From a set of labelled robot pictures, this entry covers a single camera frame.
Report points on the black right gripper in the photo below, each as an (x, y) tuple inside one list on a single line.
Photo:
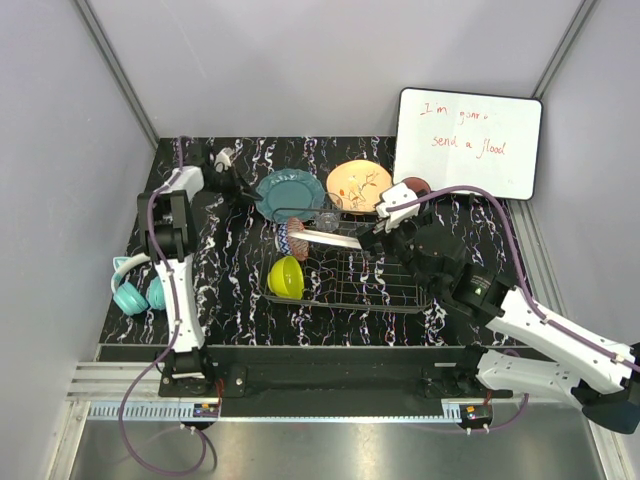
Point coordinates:
[(370, 238)]

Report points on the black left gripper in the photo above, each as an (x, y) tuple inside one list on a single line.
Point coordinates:
[(239, 187)]

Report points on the white watermelon pattern plate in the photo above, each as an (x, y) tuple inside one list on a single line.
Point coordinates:
[(326, 238)]

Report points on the yellow green bowl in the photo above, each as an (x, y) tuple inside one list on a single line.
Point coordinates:
[(286, 279)]

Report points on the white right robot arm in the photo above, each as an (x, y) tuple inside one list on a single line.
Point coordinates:
[(598, 376)]

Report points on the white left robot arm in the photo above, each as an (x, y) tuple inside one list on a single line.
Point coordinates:
[(169, 237)]

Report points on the teal scalloped plate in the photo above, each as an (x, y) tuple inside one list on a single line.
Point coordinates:
[(289, 193)]

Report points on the clear drinking glass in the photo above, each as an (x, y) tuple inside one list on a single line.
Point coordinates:
[(327, 221)]

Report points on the orange bird pattern plate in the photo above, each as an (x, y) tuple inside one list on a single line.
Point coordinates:
[(356, 185)]

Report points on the pink ceramic mug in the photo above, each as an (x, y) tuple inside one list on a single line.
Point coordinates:
[(417, 188)]

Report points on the blue red patterned bowl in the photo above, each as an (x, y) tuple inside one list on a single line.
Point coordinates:
[(289, 245)]

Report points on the white dry erase board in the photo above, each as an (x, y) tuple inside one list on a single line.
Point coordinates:
[(453, 139)]

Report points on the teal cat ear headphones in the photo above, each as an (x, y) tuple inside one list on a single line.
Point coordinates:
[(126, 296)]

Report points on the right controller board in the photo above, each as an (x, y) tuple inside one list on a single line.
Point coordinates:
[(478, 413)]

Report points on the controller board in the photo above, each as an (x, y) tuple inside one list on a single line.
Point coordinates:
[(478, 413), (207, 409)]

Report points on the left controller board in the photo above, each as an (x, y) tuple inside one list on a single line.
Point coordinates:
[(207, 409)]

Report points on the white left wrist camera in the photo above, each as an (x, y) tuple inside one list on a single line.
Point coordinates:
[(224, 160)]

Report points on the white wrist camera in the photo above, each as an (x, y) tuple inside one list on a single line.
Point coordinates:
[(391, 210), (224, 160)]

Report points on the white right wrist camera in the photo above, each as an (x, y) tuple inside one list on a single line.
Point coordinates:
[(391, 210)]

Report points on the black wire dish rack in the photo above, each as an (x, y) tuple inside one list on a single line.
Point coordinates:
[(342, 278)]

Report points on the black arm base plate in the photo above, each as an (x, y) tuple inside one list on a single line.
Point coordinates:
[(245, 372)]

